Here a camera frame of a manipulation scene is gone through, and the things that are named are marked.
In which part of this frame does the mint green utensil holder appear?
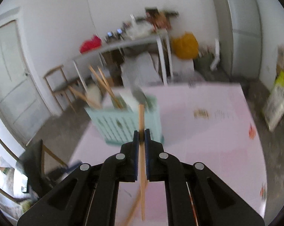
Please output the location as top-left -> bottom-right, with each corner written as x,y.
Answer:
85,95 -> 164,145

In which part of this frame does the wooden chair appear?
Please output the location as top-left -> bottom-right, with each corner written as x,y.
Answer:
0,139 -> 67,204
43,65 -> 83,113

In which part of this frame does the metal spoon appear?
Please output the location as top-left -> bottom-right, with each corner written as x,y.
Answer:
130,85 -> 147,105

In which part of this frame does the yellow white rice bag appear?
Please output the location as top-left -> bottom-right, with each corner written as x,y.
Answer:
263,71 -> 284,132

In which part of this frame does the white work table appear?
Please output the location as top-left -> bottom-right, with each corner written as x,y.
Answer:
72,29 -> 174,91

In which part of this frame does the near wooden chair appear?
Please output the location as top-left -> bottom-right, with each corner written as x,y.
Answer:
0,139 -> 67,204

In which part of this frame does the white door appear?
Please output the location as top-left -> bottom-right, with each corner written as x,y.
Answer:
0,21 -> 50,144

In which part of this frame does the red plastic bag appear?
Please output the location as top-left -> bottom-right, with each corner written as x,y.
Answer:
79,35 -> 102,54

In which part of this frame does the white sack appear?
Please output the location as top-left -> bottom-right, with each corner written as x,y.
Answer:
120,52 -> 162,88

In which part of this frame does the clear plastic bag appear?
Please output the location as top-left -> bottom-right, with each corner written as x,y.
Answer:
126,21 -> 154,40

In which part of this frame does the wooden chopstick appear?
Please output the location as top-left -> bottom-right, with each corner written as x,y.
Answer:
138,104 -> 146,221
98,67 -> 115,98
68,86 -> 101,109
89,66 -> 123,109
120,187 -> 141,226

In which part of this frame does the silver refrigerator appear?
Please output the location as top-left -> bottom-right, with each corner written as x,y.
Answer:
213,0 -> 262,80

